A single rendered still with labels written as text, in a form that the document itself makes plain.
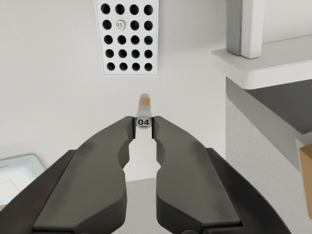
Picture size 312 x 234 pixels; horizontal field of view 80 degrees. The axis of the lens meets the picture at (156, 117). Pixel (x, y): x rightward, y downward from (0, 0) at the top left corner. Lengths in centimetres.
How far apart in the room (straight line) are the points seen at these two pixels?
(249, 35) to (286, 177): 178
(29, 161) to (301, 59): 46
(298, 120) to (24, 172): 70
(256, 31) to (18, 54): 34
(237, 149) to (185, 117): 118
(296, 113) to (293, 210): 171
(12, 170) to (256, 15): 46
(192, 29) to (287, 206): 206
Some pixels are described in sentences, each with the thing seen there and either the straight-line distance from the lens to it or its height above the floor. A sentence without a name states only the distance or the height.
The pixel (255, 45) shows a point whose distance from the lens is 22.
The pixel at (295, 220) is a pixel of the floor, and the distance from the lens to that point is 249.
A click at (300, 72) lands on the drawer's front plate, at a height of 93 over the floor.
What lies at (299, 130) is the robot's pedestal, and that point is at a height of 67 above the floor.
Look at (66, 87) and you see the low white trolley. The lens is 37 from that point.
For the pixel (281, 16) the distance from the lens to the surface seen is 29.
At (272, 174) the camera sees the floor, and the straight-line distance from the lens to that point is 185.
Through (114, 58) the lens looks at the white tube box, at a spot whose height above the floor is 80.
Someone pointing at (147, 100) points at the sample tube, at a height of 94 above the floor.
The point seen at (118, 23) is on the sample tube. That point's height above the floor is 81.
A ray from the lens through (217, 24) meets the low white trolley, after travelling 34.
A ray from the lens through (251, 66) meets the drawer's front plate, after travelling 20.
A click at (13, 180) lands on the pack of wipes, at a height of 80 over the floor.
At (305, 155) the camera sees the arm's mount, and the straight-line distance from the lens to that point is 52.
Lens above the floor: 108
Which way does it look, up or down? 62 degrees down
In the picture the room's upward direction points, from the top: 176 degrees clockwise
